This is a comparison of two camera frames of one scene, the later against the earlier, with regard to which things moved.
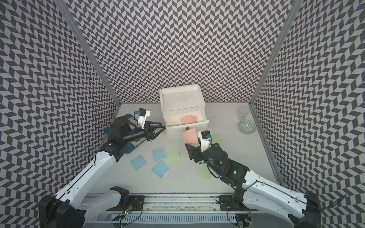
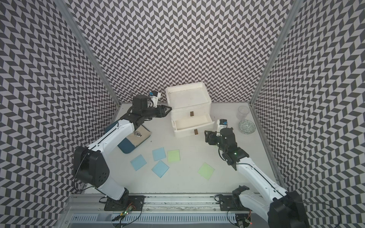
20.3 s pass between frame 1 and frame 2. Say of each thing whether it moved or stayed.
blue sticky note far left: stayed
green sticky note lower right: stayed
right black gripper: moved
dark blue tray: stayed
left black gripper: moved
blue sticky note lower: stayed
